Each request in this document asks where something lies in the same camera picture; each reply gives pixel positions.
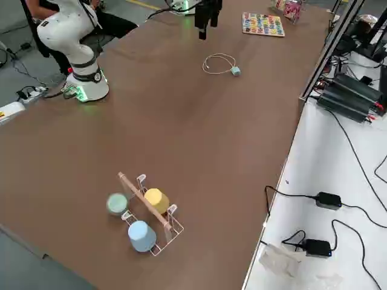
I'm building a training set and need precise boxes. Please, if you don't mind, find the blue cup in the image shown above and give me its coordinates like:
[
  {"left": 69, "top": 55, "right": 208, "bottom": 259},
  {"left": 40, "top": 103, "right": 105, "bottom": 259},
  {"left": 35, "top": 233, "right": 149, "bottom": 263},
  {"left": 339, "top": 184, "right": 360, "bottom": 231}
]
[{"left": 128, "top": 220, "right": 159, "bottom": 253}]

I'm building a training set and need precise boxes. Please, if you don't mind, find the aluminium frame profile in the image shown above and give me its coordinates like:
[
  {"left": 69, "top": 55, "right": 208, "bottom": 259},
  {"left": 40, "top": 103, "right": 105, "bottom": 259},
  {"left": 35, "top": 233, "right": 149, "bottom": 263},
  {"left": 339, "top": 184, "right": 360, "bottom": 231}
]
[{"left": 298, "top": 0, "right": 365, "bottom": 105}]

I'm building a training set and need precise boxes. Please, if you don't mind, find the black power cable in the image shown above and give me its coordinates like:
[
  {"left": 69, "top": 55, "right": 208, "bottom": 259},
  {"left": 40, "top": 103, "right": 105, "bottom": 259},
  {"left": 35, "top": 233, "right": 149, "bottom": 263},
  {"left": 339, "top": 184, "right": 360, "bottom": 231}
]
[
  {"left": 331, "top": 219, "right": 383, "bottom": 290},
  {"left": 265, "top": 185, "right": 318, "bottom": 217},
  {"left": 325, "top": 108, "right": 387, "bottom": 210}
]

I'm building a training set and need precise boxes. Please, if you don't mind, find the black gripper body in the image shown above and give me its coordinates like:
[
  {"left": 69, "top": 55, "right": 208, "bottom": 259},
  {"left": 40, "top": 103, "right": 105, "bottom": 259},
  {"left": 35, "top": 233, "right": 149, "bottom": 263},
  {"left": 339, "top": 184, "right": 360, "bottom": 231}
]
[{"left": 195, "top": 0, "right": 223, "bottom": 28}]

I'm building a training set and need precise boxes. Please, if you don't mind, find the colourful alphabet puzzle board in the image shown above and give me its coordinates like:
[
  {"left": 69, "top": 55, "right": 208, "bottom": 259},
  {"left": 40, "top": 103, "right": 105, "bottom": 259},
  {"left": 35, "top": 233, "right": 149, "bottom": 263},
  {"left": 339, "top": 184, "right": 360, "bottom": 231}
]
[{"left": 241, "top": 11, "right": 286, "bottom": 38}]

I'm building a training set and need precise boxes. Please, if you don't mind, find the crumpled clear plastic bag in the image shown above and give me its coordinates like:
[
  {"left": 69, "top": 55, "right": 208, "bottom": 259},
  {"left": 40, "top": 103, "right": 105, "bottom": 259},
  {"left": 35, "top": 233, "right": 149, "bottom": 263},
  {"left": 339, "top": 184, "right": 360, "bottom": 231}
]
[{"left": 259, "top": 243, "right": 304, "bottom": 279}]

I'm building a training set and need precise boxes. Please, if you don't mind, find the white box yellow label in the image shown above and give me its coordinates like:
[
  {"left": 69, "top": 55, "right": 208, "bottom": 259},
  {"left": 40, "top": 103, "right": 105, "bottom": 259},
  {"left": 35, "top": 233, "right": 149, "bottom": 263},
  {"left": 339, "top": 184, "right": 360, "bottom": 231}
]
[{"left": 0, "top": 101, "right": 27, "bottom": 125}]

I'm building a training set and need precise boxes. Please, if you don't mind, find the white charger cable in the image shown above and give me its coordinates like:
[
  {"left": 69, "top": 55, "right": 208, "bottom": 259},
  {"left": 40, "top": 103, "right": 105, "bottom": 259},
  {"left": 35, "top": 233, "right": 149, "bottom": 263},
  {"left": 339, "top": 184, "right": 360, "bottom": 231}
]
[{"left": 202, "top": 53, "right": 236, "bottom": 75}]

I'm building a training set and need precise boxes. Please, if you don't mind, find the white power strip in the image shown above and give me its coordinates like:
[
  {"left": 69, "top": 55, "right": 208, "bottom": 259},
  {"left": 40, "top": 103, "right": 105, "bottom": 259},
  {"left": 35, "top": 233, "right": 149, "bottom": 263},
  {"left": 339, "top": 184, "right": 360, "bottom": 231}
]
[{"left": 16, "top": 85, "right": 49, "bottom": 101}]

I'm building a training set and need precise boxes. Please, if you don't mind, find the pink printed snack packet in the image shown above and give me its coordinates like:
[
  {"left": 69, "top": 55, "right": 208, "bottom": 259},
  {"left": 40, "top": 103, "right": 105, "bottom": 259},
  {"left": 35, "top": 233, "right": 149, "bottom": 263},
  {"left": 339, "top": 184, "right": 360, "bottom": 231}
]
[{"left": 285, "top": 0, "right": 304, "bottom": 24}]

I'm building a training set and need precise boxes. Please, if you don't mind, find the yellow cup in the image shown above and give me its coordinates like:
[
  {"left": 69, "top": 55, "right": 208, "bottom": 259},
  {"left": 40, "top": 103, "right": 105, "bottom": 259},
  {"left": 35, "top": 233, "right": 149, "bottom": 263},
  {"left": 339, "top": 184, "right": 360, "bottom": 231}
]
[{"left": 143, "top": 188, "right": 170, "bottom": 216}]

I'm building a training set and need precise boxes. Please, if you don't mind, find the black ribbed power supply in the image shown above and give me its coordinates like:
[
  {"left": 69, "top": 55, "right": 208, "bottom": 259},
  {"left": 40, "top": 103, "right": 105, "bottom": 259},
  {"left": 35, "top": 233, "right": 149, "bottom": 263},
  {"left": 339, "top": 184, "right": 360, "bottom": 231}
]
[
  {"left": 328, "top": 74, "right": 387, "bottom": 117},
  {"left": 316, "top": 89, "right": 372, "bottom": 123}
]

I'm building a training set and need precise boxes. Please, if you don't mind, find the black camera stand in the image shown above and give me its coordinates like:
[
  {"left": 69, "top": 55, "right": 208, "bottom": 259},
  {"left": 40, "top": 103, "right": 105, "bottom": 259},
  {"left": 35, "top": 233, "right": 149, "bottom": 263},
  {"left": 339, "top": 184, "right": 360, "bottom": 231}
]
[{"left": 352, "top": 8, "right": 387, "bottom": 61}]

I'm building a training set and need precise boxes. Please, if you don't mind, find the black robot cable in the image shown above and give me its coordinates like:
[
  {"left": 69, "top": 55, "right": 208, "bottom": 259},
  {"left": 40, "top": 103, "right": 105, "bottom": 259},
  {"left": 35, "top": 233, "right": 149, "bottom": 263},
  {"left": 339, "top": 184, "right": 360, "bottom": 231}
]
[{"left": 79, "top": 0, "right": 104, "bottom": 31}]

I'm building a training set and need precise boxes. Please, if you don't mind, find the black power adapter brick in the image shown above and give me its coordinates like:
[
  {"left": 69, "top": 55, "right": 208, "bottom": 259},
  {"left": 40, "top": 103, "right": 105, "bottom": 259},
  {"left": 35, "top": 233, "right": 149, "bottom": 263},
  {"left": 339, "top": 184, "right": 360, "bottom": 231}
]
[
  {"left": 316, "top": 192, "right": 343, "bottom": 210},
  {"left": 304, "top": 238, "right": 332, "bottom": 259}
]

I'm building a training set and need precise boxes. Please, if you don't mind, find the green cup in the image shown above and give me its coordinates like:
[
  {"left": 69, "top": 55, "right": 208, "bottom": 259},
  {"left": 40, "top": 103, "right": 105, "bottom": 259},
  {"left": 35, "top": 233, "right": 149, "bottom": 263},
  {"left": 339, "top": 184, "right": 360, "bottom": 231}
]
[{"left": 106, "top": 192, "right": 129, "bottom": 218}]

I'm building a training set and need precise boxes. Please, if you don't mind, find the clear cup rack wooden bar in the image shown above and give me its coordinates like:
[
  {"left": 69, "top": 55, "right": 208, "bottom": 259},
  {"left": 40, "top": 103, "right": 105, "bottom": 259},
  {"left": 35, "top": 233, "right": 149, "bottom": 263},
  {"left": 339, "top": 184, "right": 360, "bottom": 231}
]
[{"left": 117, "top": 171, "right": 185, "bottom": 257}]

